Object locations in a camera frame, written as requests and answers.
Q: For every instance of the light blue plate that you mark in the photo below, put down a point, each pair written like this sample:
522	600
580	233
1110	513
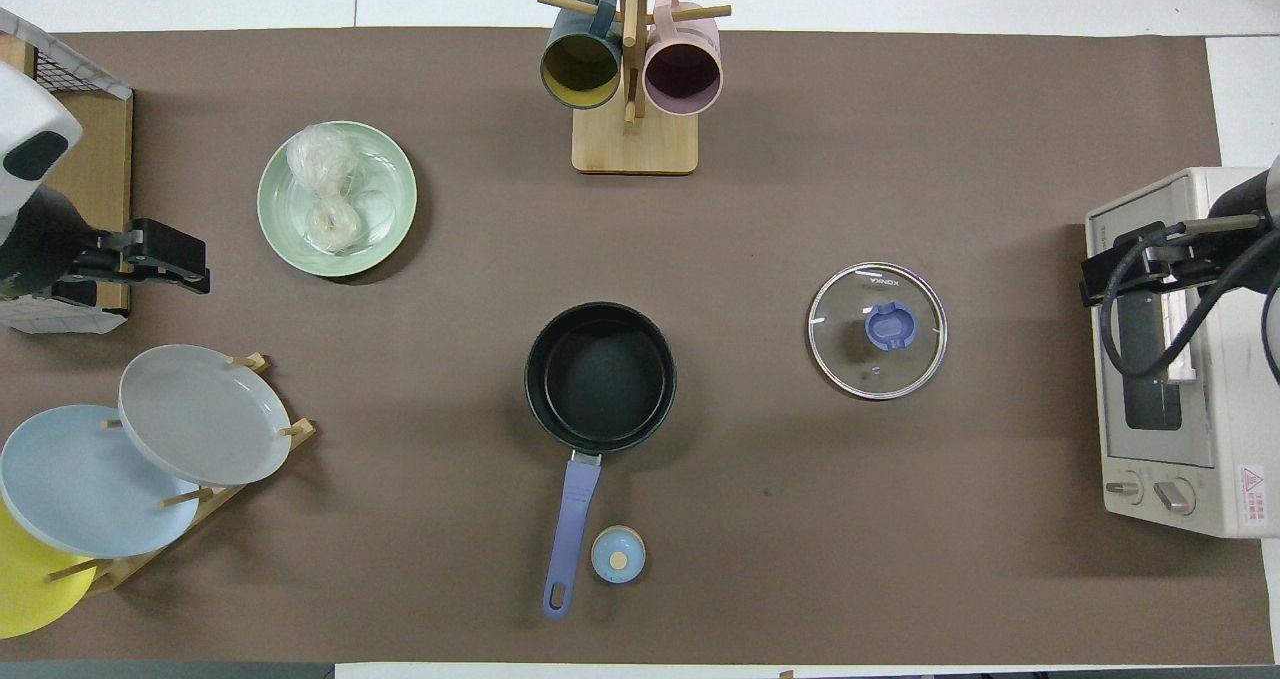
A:
80	479

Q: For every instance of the glass lid purple knob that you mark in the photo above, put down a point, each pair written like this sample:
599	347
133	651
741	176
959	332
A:
885	327

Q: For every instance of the pale green plate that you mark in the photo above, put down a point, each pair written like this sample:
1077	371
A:
390	189

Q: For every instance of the yellow plate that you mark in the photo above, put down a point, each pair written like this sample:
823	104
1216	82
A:
30	589

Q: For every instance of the brown table mat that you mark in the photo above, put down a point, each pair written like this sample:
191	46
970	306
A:
850	159

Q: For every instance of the grey plate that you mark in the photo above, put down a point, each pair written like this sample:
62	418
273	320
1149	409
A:
200	414

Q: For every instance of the dark teal mug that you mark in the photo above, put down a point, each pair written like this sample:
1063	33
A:
580	69

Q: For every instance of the wooden mug tree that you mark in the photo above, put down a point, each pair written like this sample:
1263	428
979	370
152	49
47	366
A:
635	144

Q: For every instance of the light bamboo board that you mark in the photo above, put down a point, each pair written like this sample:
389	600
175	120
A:
105	159

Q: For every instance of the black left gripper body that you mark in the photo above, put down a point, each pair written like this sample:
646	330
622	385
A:
165	244

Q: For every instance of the cream toaster oven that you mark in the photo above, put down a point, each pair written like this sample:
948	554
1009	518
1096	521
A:
1215	479

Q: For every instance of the wooden plate rack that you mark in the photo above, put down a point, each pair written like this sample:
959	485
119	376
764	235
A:
225	499

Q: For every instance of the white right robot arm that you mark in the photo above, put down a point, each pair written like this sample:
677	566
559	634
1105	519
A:
1255	199

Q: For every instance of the marble pattern tray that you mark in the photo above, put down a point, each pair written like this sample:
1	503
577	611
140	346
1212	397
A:
70	321

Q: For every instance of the white vermicelli bundle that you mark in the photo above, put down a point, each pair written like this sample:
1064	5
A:
325	169

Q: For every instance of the pink mug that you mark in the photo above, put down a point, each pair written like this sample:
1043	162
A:
683	74

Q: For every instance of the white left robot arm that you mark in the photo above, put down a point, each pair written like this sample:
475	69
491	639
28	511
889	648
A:
30	139

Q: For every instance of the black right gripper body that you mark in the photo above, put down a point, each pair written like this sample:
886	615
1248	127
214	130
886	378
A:
1165	264

